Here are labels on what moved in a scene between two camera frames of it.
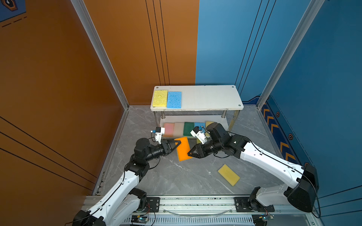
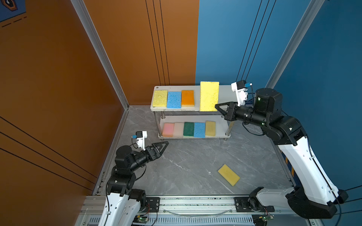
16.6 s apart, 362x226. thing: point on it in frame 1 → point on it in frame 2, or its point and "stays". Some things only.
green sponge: x=188 y=127 stays
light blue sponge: x=200 y=125 stays
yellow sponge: x=208 y=123 stays
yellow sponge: x=228 y=174 stays
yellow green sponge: x=160 y=98 stays
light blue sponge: x=174 y=100 stays
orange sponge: x=183 y=149 → x=187 y=98
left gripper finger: x=173 y=144 → x=156 y=144
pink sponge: x=169 y=128 stays
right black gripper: x=200 y=151 → x=231 y=107
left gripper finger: x=171 y=149 → x=154 y=154
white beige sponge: x=178 y=129 stays
